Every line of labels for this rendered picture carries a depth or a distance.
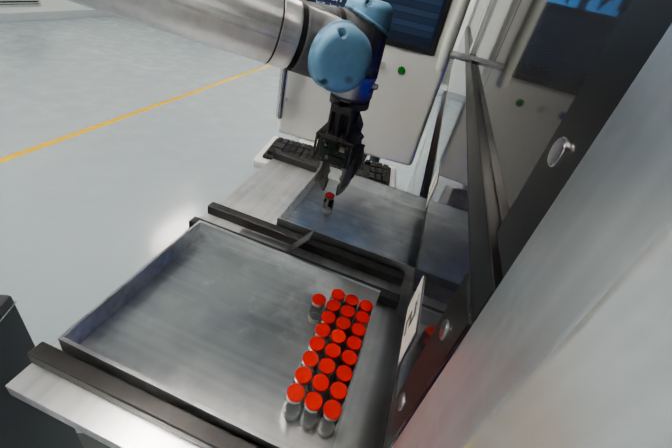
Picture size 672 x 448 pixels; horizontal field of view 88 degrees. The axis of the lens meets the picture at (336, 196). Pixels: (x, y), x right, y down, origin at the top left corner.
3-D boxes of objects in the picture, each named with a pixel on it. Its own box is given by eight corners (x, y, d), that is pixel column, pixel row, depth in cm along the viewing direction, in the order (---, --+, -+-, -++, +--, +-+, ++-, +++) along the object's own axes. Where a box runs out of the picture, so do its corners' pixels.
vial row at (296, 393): (341, 310, 55) (347, 291, 53) (295, 424, 41) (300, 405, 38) (328, 305, 56) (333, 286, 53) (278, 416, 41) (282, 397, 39)
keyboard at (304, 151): (390, 170, 117) (392, 164, 115) (388, 191, 105) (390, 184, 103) (276, 140, 118) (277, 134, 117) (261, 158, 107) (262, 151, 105)
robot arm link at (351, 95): (341, 62, 63) (384, 75, 61) (336, 87, 65) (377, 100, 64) (328, 69, 56) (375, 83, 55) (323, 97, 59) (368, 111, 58)
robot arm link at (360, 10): (336, -11, 54) (383, -1, 57) (323, 61, 60) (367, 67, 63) (354, -4, 48) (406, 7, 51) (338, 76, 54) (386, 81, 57)
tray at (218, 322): (375, 304, 58) (380, 290, 56) (322, 484, 37) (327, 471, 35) (199, 234, 64) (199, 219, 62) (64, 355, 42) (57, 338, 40)
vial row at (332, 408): (367, 321, 55) (375, 302, 52) (331, 441, 40) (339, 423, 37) (354, 316, 55) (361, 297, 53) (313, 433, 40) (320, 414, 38)
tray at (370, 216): (449, 219, 84) (454, 207, 83) (444, 294, 63) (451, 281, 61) (320, 175, 90) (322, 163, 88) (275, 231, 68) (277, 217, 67)
